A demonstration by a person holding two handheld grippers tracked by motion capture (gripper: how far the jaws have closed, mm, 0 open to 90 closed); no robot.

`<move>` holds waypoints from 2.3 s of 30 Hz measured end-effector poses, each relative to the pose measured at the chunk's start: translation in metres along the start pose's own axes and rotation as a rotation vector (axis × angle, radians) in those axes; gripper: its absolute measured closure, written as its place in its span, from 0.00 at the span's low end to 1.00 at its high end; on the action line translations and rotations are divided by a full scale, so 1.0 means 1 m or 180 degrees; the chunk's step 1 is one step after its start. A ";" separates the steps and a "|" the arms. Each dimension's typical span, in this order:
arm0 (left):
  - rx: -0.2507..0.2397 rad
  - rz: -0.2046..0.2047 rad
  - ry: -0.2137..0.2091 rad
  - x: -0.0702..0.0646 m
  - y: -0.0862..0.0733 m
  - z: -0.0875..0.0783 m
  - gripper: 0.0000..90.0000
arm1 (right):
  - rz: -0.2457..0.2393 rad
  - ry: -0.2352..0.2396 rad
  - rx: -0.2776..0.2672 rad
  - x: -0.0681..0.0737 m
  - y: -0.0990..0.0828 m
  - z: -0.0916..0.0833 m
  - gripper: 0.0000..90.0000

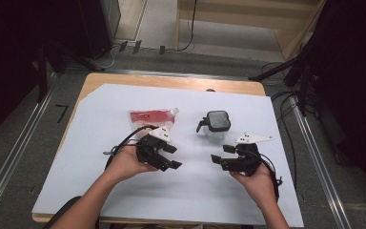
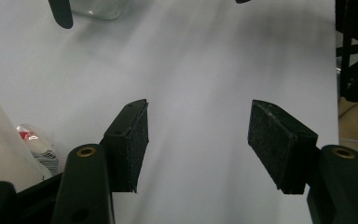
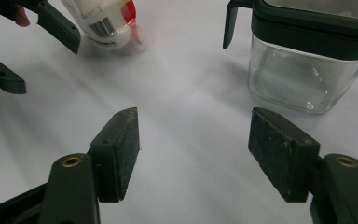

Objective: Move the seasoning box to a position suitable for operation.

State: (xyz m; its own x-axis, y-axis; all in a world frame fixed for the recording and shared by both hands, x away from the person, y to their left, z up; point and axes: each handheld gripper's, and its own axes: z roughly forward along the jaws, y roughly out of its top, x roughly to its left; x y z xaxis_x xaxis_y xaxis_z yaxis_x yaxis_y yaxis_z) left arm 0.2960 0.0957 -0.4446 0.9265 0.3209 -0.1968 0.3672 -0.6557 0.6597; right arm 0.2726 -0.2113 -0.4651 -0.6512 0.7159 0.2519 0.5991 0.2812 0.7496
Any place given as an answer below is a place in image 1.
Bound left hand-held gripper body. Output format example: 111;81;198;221
135;125;173;169

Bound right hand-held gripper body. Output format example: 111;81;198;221
221;132;274;177

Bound clear jar with black lid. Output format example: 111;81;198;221
195;110;232;143

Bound red and white pouch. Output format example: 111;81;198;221
127;107;180;141

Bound person's left hand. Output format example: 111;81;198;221
104;144;160;184

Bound person's right hand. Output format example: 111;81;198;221
229;163;279;209

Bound white board sheet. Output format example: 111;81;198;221
31;83;305;228

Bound black metal stand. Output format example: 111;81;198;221
247;47;322;117

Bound wooden steps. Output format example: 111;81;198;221
174;0;327;61

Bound dark cabinet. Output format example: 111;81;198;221
77;0;122;60

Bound dark curtain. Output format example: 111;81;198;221
298;0;366;204
0;0;87;147

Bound left hand-held gripper cable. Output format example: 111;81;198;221
103;124;160;170

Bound hand-held gripper cable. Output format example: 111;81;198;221
247;149;283;201
103;124;160;170

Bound right hand-held gripper cable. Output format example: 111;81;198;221
247;149;283;201

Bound metal floor rail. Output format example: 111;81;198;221
66;68;252;81
290;94;352;229
0;89;55;220

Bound black floor cables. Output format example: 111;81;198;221
261;61;299;189

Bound white floor cable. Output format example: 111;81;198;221
90;44;122;72

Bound thin black hanging cable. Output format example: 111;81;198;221
175;0;198;52

